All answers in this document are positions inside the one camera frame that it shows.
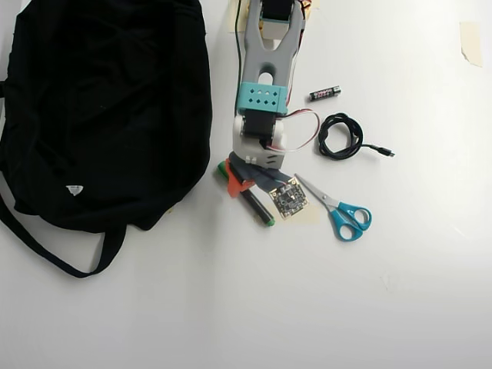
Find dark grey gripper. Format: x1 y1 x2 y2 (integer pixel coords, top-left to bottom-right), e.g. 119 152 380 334
224 151 295 201

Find green black marker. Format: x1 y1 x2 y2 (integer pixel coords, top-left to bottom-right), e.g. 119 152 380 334
216 160 276 228

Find black fabric bag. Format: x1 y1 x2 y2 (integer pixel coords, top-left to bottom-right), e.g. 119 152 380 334
0 0 214 280

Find long beige masking tape strip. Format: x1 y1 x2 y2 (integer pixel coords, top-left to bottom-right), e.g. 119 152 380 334
282 203 322 226

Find black AAA battery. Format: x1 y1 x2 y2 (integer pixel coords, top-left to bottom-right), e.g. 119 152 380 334
308 86 342 103

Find narrow beige masking tape strip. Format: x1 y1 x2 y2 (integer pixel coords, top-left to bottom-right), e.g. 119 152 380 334
228 0 247 34

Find torn beige masking tape piece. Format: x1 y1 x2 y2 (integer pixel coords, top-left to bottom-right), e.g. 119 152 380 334
460 22 484 68

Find camera circuit board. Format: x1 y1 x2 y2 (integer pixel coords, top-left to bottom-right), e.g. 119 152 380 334
268 175 311 222

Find black coiled USB cable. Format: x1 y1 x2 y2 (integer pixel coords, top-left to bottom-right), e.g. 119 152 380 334
317 112 396 161

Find red white black servo wire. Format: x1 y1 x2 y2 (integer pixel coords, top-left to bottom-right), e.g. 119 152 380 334
268 109 322 154

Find blue handled scissors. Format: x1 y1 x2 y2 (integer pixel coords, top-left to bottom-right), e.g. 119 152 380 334
294 172 373 242

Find thin black camera cable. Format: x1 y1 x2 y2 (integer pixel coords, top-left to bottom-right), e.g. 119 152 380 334
234 0 243 113

